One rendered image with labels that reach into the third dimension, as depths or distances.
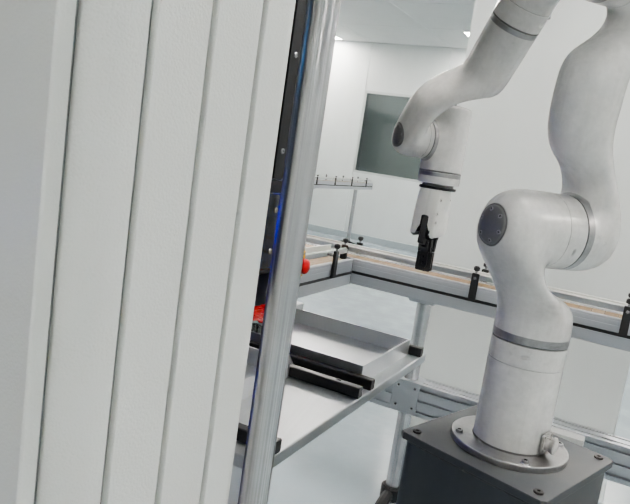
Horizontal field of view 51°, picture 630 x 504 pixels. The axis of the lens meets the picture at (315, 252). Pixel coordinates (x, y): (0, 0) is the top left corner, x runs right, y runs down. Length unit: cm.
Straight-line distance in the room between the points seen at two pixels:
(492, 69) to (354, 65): 912
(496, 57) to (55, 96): 99
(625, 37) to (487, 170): 178
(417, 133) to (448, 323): 172
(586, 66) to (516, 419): 54
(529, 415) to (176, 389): 77
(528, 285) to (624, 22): 41
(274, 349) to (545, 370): 64
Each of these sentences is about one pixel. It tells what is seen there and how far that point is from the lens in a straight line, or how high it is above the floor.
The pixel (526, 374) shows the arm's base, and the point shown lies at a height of 100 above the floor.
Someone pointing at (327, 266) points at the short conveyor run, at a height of 93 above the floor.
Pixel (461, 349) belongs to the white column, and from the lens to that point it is 291.
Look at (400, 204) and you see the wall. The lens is 986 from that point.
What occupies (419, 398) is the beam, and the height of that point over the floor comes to 50.
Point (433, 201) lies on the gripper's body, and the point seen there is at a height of 123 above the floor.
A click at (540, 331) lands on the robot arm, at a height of 107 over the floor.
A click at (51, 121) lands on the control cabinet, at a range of 34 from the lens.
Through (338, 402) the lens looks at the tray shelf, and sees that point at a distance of 115.
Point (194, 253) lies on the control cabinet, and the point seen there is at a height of 123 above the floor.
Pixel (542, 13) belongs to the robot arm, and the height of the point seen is 157.
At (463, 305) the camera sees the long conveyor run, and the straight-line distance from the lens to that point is 223.
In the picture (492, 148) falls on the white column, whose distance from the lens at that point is 282.
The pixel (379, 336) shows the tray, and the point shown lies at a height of 90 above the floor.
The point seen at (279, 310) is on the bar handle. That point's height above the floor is 117.
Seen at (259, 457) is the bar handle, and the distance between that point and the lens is 56.
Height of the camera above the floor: 130
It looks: 9 degrees down
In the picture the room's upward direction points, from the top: 8 degrees clockwise
